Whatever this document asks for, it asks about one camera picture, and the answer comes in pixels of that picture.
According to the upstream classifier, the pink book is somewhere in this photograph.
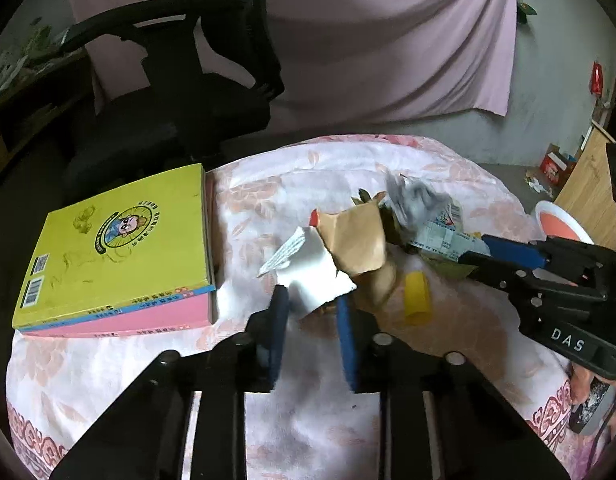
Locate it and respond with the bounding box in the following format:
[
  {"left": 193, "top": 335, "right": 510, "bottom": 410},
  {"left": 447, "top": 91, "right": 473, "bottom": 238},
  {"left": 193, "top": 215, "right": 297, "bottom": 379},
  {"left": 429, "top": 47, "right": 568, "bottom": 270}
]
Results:
[{"left": 20, "top": 176, "right": 220, "bottom": 338}]

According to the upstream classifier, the red cardboard box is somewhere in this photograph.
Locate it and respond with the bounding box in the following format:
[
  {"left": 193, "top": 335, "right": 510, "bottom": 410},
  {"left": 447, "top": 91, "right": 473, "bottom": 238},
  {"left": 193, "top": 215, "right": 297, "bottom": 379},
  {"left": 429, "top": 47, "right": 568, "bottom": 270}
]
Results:
[{"left": 539, "top": 143, "right": 579, "bottom": 184}]

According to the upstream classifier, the brown paper envelope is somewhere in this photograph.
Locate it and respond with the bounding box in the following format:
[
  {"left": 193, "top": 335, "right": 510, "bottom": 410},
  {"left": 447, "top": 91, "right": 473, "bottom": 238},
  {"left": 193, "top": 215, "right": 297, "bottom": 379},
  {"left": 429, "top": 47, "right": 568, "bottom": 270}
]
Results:
[{"left": 310, "top": 205, "right": 398, "bottom": 311}]

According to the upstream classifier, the pale printed packet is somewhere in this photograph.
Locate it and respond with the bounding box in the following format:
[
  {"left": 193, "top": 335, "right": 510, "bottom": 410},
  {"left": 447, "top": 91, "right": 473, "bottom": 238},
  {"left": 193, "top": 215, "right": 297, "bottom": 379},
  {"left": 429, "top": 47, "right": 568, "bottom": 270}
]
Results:
[{"left": 408, "top": 222, "right": 491, "bottom": 263}]

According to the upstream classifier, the person's right hand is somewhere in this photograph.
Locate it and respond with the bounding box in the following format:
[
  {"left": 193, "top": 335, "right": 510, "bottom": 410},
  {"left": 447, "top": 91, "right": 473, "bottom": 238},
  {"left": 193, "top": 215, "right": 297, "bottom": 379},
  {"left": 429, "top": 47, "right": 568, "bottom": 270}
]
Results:
[{"left": 570, "top": 364, "right": 597, "bottom": 406}]

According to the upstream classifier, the black office chair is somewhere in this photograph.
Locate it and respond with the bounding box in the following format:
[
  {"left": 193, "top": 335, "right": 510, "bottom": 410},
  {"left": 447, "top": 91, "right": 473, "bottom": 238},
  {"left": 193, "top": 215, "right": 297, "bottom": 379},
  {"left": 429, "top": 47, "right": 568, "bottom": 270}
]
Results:
[{"left": 58, "top": 0, "right": 287, "bottom": 187}]

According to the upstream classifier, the yellow cartoon book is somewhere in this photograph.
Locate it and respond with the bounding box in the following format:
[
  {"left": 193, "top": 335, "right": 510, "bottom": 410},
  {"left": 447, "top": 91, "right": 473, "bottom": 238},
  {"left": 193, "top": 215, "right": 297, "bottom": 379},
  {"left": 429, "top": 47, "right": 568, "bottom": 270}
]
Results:
[{"left": 13, "top": 162, "right": 218, "bottom": 331}]

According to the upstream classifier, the red white-rimmed basin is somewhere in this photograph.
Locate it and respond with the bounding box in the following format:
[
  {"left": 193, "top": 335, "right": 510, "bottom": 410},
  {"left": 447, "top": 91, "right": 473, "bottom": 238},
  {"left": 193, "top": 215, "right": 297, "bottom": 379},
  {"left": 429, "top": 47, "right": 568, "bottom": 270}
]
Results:
[{"left": 534, "top": 200, "right": 596, "bottom": 246}]

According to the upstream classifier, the white paper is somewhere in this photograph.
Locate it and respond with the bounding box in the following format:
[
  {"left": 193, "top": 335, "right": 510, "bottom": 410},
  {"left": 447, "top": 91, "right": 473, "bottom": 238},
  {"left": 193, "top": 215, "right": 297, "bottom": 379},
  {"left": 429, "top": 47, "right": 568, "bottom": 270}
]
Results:
[{"left": 258, "top": 226, "right": 358, "bottom": 322}]

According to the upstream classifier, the wooden cabinet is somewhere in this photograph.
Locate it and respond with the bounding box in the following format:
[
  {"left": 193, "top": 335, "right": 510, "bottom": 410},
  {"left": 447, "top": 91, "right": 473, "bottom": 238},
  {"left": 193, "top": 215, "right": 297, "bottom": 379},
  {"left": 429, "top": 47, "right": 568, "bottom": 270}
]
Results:
[{"left": 553, "top": 124, "right": 616, "bottom": 252}]

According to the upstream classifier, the grey crumpled paper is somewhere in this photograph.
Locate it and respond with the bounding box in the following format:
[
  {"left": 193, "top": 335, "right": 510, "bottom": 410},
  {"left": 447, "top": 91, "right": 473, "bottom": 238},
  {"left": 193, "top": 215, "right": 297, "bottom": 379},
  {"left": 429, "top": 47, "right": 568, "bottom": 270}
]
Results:
[{"left": 383, "top": 172, "right": 450, "bottom": 232}]

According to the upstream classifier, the yellow plastic tube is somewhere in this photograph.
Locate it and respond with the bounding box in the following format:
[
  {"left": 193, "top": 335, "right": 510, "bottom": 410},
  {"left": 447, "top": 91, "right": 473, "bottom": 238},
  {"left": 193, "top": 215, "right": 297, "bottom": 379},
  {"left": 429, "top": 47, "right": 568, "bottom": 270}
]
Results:
[{"left": 404, "top": 271, "right": 433, "bottom": 325}]

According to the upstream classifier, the olive crumpled wrapper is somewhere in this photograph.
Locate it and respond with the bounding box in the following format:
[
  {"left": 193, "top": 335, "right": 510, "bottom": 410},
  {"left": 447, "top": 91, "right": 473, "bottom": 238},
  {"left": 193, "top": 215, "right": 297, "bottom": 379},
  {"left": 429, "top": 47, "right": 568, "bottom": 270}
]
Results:
[{"left": 420, "top": 254, "right": 475, "bottom": 282}]

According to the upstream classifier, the paper litter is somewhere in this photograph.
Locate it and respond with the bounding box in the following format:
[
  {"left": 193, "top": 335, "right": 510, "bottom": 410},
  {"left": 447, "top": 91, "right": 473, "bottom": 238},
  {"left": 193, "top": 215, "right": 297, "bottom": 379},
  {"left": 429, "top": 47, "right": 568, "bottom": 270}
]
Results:
[{"left": 525, "top": 170, "right": 555, "bottom": 196}]

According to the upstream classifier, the floral pink blanket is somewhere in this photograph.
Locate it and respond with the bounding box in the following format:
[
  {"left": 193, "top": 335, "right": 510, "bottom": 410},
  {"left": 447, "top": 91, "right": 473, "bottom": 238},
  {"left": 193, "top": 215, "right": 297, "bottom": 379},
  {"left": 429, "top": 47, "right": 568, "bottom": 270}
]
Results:
[{"left": 5, "top": 134, "right": 609, "bottom": 480}]

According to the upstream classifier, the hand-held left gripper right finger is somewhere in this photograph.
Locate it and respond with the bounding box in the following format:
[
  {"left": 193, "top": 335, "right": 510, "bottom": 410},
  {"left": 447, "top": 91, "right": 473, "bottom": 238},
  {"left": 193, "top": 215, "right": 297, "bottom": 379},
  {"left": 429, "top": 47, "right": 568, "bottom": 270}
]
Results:
[{"left": 335, "top": 295, "right": 571, "bottom": 480}]

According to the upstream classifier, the wooden side desk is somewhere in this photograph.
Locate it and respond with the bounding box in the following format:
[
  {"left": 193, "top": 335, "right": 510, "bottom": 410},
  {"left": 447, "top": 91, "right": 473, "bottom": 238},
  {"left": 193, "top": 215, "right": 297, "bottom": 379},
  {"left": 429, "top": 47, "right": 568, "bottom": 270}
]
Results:
[{"left": 0, "top": 20, "right": 95, "bottom": 166}]

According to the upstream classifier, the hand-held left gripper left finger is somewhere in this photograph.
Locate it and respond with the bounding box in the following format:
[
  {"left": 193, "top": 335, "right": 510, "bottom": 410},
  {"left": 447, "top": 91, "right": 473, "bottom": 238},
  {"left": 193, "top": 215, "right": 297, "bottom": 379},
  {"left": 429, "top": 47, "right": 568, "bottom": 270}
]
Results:
[{"left": 48, "top": 284, "right": 290, "bottom": 480}]

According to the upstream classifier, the pink hanging curtain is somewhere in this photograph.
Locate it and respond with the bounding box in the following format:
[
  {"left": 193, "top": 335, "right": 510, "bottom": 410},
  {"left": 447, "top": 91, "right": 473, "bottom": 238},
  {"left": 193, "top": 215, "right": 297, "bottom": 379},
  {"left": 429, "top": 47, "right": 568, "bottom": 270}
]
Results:
[{"left": 63, "top": 0, "right": 520, "bottom": 126}]

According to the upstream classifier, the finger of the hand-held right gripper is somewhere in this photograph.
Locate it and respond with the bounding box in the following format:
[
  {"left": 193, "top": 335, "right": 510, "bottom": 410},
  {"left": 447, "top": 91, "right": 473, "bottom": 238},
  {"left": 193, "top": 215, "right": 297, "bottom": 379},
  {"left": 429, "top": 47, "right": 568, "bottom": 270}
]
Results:
[
  {"left": 458, "top": 251, "right": 545, "bottom": 306},
  {"left": 480, "top": 233, "right": 596, "bottom": 272}
]

